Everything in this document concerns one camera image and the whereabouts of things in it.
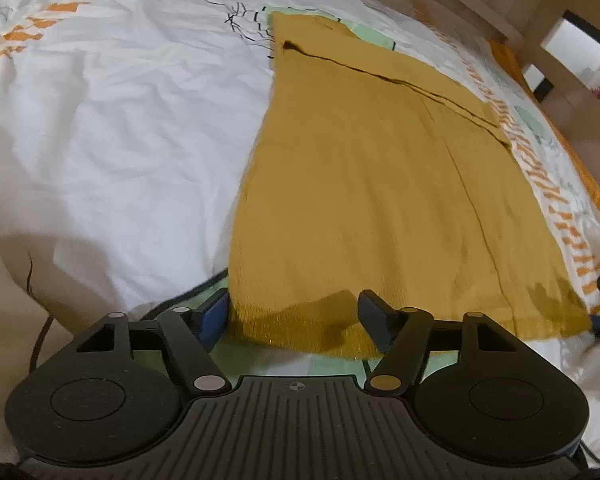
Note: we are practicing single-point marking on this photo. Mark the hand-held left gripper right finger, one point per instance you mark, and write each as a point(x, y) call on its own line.
point(372, 317)

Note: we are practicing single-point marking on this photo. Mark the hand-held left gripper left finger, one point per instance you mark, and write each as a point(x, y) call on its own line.
point(215, 312)

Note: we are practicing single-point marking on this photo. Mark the yellow knit sweater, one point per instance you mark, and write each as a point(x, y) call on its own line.
point(370, 185)

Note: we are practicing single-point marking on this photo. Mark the printed white bed sheet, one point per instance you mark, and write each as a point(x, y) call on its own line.
point(130, 135)

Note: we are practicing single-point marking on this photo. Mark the beige cloth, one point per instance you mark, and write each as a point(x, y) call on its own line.
point(15, 310)

